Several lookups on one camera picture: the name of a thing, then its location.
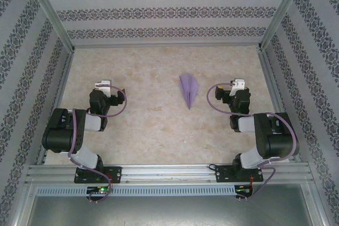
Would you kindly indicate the aluminium mounting rail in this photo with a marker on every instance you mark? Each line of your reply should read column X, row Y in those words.
column 169, row 173

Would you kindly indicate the right controller board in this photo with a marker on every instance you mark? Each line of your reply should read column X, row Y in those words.
column 242, row 190

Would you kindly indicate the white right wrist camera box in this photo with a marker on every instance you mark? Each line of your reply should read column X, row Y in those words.
column 238, row 84

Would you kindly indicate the aluminium frame post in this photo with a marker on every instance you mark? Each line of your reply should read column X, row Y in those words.
column 53, row 11
column 280, row 11

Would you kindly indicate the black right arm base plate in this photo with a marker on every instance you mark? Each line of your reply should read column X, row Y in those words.
column 221, row 175

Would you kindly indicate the grey metal sheet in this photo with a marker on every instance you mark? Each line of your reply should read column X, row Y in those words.
column 169, row 212

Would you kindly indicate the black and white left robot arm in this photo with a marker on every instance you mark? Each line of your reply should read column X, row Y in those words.
column 61, row 136

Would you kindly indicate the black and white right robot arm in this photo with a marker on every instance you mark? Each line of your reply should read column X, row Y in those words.
column 278, row 144

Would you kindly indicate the aluminium side rail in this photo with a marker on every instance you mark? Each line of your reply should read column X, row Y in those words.
column 63, row 83
column 271, row 83

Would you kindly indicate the purple paper sheet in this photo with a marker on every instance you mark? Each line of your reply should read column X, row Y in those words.
column 189, row 88

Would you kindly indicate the left controller board green light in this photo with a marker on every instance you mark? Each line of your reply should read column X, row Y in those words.
column 102, row 190

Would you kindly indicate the aluminium lower frame bar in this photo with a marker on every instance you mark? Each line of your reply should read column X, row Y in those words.
column 24, row 204
column 314, row 204

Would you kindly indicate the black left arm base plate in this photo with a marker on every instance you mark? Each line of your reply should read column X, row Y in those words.
column 116, row 174

